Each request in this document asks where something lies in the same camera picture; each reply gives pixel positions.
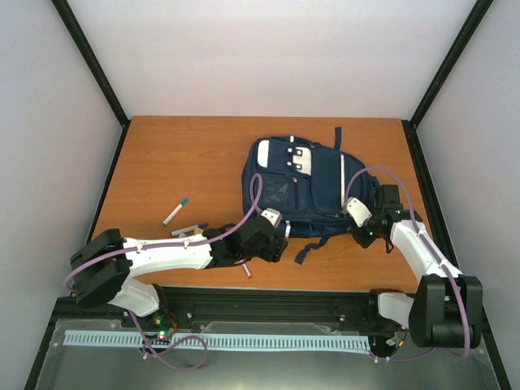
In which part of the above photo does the red marker pen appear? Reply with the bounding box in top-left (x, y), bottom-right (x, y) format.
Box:
top-left (241, 264), bottom-right (252, 280)

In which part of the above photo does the navy blue student backpack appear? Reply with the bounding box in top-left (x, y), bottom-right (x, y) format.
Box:
top-left (241, 127), bottom-right (379, 265)

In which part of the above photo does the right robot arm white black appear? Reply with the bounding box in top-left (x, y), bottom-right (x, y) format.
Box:
top-left (344, 184), bottom-right (483, 350)

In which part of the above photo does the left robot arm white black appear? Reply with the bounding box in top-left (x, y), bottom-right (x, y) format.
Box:
top-left (67, 210), bottom-right (288, 327)

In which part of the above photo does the purple capped white marker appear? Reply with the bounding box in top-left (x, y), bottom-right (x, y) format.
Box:
top-left (171, 223), bottom-right (208, 237)

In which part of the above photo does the teal capped white marker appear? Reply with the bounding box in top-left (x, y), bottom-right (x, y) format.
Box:
top-left (162, 198), bottom-right (189, 226)

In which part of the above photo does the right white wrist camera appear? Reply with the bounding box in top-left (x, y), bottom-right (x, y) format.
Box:
top-left (343, 197), bottom-right (372, 228)

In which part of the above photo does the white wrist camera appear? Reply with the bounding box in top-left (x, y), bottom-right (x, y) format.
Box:
top-left (261, 208), bottom-right (282, 228)
top-left (343, 197), bottom-right (372, 228)

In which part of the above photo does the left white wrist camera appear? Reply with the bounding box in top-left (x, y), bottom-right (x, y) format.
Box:
top-left (261, 208), bottom-right (282, 228)

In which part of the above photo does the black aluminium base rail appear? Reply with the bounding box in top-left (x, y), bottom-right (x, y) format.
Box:
top-left (52, 284), bottom-right (487, 338)

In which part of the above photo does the light blue slotted cable duct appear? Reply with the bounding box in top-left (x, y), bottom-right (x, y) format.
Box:
top-left (63, 330), bottom-right (371, 353)

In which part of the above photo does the right black frame post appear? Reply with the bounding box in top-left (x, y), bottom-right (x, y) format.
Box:
top-left (408, 0), bottom-right (495, 127)

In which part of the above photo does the black frame post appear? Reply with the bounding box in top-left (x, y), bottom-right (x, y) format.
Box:
top-left (50, 0), bottom-right (131, 125)
top-left (408, 0), bottom-right (495, 127)

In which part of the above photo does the left black frame post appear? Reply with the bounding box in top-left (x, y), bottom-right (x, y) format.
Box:
top-left (50, 0), bottom-right (131, 125)

